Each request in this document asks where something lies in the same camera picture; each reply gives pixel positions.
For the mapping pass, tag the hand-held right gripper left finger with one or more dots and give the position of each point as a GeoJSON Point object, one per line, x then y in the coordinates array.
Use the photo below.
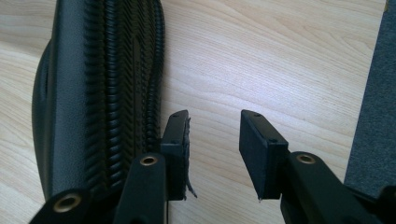
{"type": "Point", "coordinates": [176, 146]}

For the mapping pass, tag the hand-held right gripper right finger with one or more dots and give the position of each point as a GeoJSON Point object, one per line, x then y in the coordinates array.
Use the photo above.
{"type": "Point", "coordinates": [258, 149]}

